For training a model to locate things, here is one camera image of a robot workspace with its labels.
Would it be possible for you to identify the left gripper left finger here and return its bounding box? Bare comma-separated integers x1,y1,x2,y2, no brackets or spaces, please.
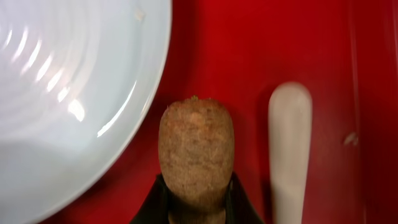
130,174,170,224

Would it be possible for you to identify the red serving tray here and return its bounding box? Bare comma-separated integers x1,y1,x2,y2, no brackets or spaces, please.
49,0,397,223

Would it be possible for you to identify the large light blue plate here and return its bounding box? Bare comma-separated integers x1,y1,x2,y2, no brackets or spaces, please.
1,0,172,223

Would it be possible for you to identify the white plastic spoon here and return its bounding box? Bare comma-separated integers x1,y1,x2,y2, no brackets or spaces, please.
268,82,312,224

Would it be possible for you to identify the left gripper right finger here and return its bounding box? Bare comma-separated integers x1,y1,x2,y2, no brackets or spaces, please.
225,172,264,224

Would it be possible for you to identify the brown carrot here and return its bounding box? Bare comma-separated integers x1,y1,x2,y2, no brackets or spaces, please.
158,98,234,223

